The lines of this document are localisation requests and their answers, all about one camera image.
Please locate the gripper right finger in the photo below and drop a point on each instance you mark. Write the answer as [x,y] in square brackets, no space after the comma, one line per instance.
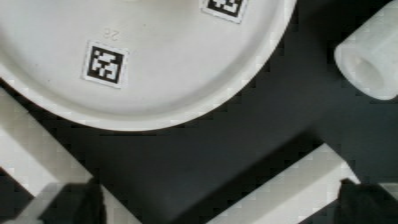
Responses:
[366,203]

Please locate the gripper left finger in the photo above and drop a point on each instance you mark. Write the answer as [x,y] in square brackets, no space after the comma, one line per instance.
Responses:
[74,204]

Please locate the white front rail right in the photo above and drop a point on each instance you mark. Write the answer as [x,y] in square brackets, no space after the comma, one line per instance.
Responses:
[295,195]

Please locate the white cylindrical table leg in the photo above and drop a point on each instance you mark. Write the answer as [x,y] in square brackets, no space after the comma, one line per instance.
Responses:
[366,54]

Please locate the white round table top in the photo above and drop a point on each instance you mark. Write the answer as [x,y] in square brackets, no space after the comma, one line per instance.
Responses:
[130,64]

